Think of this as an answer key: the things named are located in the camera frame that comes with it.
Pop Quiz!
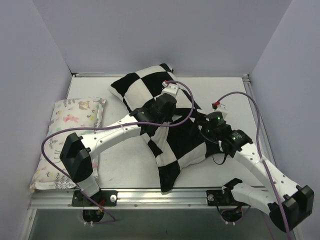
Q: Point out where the floral patterned pillow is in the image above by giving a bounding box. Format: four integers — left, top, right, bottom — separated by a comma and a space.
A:
29, 96, 107, 195

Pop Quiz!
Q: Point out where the purple cable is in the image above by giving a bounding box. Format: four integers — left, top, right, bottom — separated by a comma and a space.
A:
216, 91, 296, 240
41, 80, 195, 224

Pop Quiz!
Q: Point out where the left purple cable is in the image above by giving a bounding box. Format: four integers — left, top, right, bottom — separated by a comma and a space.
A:
41, 80, 195, 224

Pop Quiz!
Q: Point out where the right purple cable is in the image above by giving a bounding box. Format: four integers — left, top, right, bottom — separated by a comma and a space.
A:
216, 91, 296, 240

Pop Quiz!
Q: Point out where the black white checkered pillowcase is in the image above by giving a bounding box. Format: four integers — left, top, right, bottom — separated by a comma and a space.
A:
108, 63, 221, 193

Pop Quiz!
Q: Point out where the thin black cable loop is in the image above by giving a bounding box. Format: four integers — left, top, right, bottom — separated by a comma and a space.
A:
212, 152, 230, 166

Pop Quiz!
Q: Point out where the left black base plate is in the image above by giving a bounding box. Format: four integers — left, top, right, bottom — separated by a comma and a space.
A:
71, 189, 118, 207

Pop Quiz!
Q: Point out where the aluminium rail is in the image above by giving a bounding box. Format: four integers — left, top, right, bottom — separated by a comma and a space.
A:
242, 74, 277, 166
27, 187, 298, 210

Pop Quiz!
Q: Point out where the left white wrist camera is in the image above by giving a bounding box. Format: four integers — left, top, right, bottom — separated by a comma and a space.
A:
161, 81, 180, 98

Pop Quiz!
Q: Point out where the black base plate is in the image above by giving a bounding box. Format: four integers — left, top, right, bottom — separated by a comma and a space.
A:
71, 189, 118, 207
206, 189, 248, 207

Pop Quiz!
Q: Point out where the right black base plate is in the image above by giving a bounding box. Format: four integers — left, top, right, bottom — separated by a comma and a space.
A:
206, 189, 248, 207

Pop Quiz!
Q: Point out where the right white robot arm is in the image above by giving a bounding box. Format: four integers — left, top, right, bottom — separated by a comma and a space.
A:
196, 111, 315, 232

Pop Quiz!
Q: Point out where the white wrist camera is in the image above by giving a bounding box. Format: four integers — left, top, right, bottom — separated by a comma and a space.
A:
161, 81, 180, 98
212, 101, 229, 118

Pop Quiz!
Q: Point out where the right aluminium rail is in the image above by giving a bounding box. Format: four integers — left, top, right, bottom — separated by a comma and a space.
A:
242, 74, 277, 166

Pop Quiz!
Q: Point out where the front aluminium rail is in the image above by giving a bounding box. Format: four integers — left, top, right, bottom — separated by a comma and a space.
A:
27, 187, 298, 210

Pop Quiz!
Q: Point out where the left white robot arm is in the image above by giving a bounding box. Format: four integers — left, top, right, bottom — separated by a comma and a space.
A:
60, 93, 177, 206

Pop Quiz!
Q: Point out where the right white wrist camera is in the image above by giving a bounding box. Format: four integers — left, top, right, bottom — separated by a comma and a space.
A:
212, 101, 229, 118

